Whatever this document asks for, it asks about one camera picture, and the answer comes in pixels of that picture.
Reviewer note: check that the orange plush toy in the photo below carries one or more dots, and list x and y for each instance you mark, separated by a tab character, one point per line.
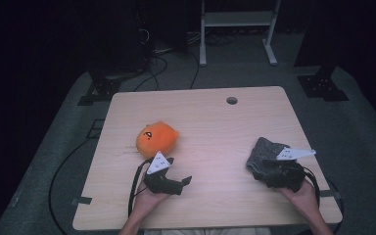
156	138

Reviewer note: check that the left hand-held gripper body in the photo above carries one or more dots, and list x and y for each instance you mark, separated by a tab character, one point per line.
161	184

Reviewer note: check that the person's left hand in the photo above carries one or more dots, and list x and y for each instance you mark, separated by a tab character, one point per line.
147	199

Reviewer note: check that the white metal stand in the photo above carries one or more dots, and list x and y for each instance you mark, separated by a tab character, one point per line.
238	19

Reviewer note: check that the grey cloth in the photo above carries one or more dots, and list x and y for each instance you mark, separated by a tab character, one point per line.
262	150

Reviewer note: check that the grey tape strip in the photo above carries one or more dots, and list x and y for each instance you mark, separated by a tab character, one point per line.
329	193
82	200

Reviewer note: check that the black stand base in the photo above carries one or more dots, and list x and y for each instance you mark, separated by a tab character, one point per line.
321	86
103	88

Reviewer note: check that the black tape floor mark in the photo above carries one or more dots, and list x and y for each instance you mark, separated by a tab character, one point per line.
95	129

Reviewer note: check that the person's right hand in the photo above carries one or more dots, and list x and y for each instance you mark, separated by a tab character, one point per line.
303	197

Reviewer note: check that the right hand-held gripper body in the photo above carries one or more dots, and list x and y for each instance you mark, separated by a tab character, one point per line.
287	174

